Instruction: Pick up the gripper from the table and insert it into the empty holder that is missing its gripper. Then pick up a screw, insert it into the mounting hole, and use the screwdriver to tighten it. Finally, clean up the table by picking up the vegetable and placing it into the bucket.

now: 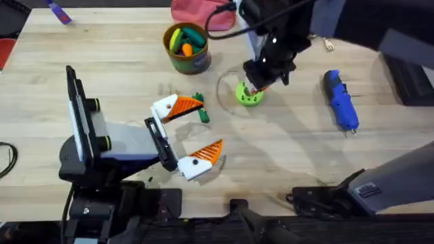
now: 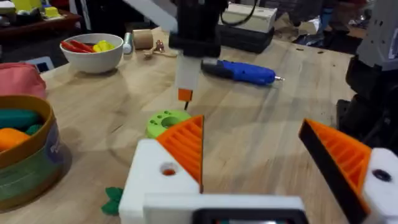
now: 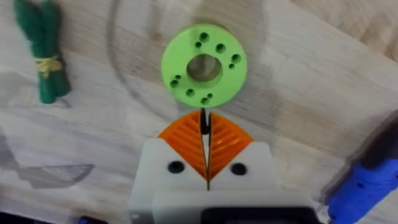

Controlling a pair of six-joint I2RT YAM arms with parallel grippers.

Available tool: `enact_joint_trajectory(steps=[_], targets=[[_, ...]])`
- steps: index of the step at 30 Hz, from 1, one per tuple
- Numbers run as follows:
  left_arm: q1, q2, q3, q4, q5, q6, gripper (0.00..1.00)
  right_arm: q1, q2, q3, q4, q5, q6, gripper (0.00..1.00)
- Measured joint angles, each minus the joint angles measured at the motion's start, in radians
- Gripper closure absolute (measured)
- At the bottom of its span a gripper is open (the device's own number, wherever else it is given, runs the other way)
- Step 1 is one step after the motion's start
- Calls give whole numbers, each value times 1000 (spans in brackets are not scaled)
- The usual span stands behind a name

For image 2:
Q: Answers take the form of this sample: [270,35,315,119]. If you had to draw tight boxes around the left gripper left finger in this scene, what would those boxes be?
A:
[119,114,205,224]

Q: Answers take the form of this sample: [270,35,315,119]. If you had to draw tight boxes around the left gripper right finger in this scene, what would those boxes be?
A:
[298,118,398,224]

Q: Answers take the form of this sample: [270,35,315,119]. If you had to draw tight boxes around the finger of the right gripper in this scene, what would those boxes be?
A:
[174,56,203,111]

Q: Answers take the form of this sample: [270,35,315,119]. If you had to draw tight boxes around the green toy vegetable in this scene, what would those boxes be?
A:
[100,186,124,216]

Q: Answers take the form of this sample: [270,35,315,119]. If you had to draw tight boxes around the blue electric screwdriver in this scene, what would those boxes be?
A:
[200,58,285,86]

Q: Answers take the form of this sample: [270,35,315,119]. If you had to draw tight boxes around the wooden spoon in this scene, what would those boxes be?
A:
[143,39,178,60]

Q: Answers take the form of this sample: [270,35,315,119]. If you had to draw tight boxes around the black flat case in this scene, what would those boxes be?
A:
[216,24,275,54]

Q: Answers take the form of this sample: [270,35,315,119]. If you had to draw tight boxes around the white flat box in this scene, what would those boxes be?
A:
[218,2,278,34]

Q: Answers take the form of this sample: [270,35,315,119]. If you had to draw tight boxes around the green disc with holes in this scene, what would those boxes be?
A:
[145,109,192,139]

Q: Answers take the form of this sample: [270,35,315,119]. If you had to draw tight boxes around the brown tape roll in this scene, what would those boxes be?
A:
[132,29,154,50]

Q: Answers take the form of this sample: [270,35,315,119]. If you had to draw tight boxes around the small white cylinder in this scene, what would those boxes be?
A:
[123,32,134,55]

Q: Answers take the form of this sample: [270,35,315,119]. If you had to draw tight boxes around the yellow toy pepper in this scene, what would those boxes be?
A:
[92,40,116,53]

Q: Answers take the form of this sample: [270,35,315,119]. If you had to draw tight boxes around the white bowl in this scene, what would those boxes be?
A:
[59,32,124,74]

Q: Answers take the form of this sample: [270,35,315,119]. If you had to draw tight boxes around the red toy chili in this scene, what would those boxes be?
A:
[60,39,96,54]

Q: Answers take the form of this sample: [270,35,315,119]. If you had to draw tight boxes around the round tub with toys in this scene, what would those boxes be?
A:
[0,95,68,212]

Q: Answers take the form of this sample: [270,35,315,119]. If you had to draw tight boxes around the yellow toy block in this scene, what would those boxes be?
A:
[44,6,61,19]

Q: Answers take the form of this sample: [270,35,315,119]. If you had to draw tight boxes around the pink soft bag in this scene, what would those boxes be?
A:
[0,62,47,100]

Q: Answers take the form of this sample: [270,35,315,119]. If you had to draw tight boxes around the black cable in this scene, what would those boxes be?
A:
[220,0,259,27]

